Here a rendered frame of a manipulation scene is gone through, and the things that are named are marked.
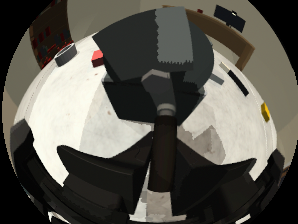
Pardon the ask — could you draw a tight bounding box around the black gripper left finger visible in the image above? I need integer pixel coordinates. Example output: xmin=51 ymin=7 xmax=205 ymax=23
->
xmin=56 ymin=131 xmax=154 ymax=214

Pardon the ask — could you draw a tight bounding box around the yellow rectangular block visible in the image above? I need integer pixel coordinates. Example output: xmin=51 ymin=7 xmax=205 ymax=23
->
xmin=261 ymin=101 xmax=270 ymax=123

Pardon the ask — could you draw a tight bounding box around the red rectangular block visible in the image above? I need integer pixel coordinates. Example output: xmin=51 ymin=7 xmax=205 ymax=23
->
xmin=90 ymin=49 xmax=104 ymax=68

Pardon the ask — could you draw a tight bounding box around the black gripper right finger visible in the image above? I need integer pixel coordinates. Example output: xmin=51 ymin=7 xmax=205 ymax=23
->
xmin=170 ymin=139 xmax=257 ymax=217

